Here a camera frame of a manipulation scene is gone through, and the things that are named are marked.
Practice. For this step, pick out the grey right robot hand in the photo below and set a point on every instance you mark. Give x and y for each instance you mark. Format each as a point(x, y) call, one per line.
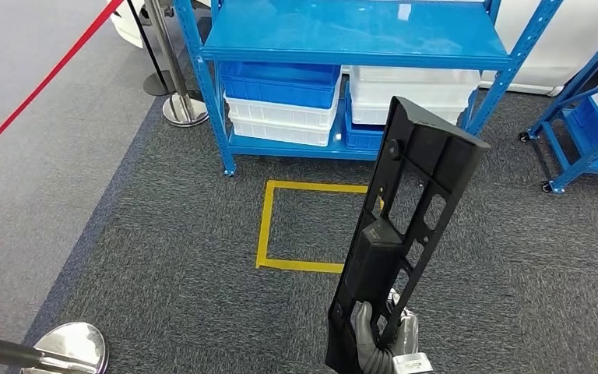
point(363, 340)

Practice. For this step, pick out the black plastic plate frame part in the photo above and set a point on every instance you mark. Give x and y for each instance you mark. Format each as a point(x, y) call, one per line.
point(423, 149)

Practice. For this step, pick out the blue metal shelf rack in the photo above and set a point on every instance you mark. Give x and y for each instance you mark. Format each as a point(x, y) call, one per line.
point(355, 31)

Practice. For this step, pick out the blue wheeled rack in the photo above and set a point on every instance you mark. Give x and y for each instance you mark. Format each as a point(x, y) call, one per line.
point(582, 161)

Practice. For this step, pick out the black thin pole stand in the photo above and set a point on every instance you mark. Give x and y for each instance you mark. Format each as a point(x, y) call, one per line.
point(157, 82)

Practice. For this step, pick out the white car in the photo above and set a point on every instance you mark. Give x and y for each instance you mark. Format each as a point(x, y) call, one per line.
point(562, 51)

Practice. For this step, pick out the short red barrier belt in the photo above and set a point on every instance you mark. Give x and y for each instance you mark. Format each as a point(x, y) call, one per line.
point(46, 77)

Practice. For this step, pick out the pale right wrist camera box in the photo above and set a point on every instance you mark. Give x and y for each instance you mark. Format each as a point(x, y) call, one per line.
point(412, 365)

